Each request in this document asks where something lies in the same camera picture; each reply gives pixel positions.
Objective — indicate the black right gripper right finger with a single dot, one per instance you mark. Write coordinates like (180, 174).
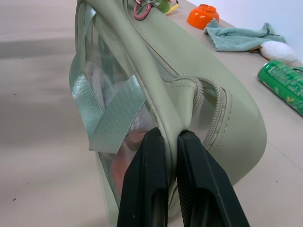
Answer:
(208, 189)

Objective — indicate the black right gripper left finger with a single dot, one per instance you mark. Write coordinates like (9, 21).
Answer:
(142, 179)

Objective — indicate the green zip pouch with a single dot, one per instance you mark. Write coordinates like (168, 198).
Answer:
(189, 71)

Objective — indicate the white plush toy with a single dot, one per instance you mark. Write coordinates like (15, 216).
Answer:
(279, 52)

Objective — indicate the green soda can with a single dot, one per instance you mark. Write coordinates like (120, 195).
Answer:
(281, 81)

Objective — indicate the teal towel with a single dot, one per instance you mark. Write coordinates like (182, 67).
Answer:
(241, 39)

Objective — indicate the pink carabiner clip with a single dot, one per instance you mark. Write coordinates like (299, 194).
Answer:
(141, 11)

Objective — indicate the orange bowl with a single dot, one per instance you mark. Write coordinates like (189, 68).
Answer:
(203, 16)

